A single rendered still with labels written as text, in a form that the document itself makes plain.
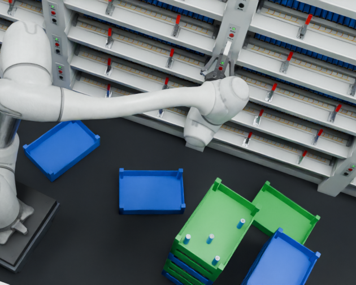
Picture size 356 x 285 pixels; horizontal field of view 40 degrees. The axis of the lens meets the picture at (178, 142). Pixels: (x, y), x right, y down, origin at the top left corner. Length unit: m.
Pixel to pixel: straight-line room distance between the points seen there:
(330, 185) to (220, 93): 1.20
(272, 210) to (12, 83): 1.47
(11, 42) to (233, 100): 0.65
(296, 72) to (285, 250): 0.77
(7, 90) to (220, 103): 0.59
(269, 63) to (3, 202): 1.10
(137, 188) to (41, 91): 1.07
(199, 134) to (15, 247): 0.89
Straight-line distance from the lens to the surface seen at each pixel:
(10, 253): 2.03
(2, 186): 1.86
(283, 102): 2.07
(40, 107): 1.39
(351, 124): 2.13
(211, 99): 1.43
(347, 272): 2.47
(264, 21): 1.77
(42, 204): 2.07
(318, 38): 1.79
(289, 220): 2.44
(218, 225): 1.90
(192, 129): 1.54
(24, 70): 1.42
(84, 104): 1.43
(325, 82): 1.94
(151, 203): 2.33
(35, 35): 1.50
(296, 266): 2.20
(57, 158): 2.43
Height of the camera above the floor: 2.14
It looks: 59 degrees down
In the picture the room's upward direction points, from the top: 15 degrees clockwise
